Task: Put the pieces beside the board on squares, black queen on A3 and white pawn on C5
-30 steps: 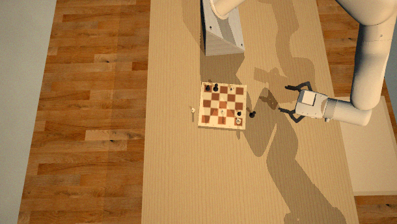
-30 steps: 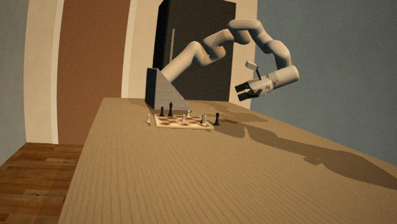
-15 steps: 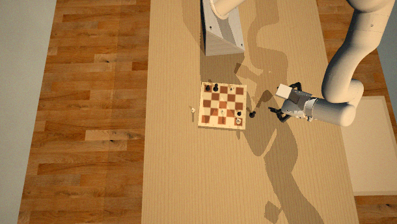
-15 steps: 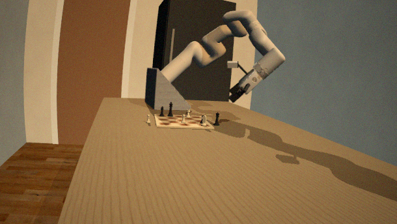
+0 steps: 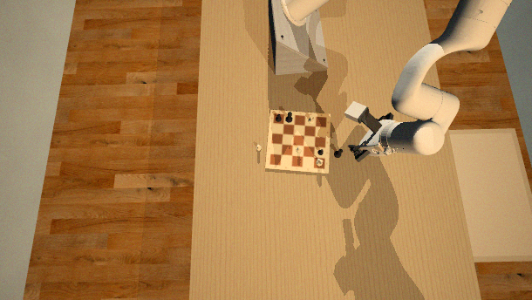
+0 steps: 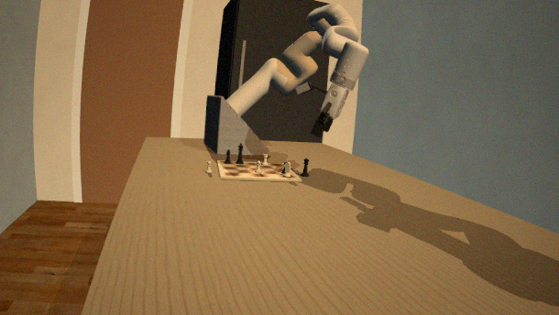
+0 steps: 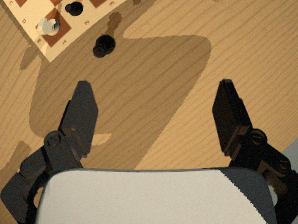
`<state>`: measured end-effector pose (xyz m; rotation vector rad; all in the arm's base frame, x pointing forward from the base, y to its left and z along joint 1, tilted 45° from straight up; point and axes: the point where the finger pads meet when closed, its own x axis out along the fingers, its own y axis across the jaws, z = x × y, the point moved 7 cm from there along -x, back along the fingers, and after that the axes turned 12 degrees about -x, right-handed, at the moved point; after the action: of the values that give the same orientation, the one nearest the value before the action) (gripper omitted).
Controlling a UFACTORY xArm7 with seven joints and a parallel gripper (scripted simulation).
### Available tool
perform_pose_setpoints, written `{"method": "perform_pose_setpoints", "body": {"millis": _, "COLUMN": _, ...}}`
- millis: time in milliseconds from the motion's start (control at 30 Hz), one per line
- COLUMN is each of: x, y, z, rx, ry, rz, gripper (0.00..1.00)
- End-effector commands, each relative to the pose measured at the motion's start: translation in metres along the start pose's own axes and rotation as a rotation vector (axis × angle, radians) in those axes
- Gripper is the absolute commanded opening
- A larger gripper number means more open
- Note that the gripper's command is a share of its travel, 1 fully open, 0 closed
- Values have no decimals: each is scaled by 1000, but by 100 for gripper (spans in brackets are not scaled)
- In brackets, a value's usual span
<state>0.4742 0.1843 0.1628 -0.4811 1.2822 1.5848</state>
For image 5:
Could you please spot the brown and cream chessboard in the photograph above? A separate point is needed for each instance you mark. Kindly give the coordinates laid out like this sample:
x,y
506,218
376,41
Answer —
x,y
284,138

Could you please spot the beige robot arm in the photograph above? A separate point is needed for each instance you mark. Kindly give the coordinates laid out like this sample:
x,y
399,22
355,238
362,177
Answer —
x,y
470,28

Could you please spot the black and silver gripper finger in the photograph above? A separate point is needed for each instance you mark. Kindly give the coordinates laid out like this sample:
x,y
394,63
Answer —
x,y
388,116
359,155

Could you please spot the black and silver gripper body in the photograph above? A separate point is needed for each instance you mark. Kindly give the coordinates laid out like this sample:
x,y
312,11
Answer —
x,y
371,140

